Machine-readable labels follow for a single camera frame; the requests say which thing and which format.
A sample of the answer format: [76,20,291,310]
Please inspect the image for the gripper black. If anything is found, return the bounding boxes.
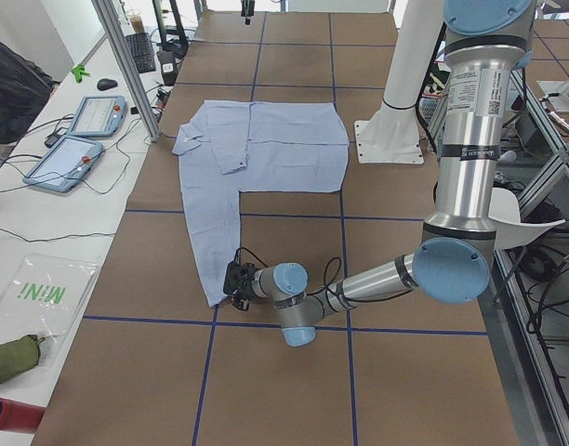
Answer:
[241,0,255,23]
[223,261,257,311]

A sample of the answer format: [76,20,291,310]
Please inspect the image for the blue striped button shirt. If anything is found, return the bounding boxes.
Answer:
[172,100,349,306]

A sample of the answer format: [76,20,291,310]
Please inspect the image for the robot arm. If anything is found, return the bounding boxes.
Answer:
[225,1,534,347]

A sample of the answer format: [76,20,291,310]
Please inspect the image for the black keyboard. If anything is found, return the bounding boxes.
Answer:
[125,33,156,73]

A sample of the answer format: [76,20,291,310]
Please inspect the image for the iced coffee cup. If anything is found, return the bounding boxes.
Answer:
[126,9,145,33]

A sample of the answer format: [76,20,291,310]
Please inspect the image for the black computer mouse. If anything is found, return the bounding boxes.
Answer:
[97,78,118,91]

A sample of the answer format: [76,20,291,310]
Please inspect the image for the green plastic clamp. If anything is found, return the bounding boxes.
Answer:
[71,63,91,84]

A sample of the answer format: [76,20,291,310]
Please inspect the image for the far blue teach pendant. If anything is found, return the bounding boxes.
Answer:
[67,96,126,138]

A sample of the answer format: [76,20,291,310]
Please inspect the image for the blue teach pendant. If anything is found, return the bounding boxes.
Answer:
[67,96,126,138]
[22,136,103,193]

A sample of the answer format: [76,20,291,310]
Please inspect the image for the clear plastic MINI bag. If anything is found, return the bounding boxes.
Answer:
[0,253,99,367]

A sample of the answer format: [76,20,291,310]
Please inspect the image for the near blue teach pendant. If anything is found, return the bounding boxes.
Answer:
[22,136,103,193]

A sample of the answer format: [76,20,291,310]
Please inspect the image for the olive green fabric pouch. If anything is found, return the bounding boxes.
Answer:
[0,334,46,386]

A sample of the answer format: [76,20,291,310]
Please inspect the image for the black jacket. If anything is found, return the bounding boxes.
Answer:
[0,42,59,144]

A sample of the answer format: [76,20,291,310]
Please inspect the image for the red cylinder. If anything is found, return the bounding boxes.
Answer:
[0,398,46,434]

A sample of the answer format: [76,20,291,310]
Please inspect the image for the white paper sheet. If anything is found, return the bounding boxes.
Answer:
[488,188,565,251]

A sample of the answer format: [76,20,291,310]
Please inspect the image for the aluminium frame post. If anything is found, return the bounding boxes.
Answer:
[91,0,161,142]

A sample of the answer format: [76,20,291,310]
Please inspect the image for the black cable on table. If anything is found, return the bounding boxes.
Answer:
[0,138,132,243]

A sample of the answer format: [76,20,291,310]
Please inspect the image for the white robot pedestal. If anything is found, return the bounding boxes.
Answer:
[354,0,443,164]

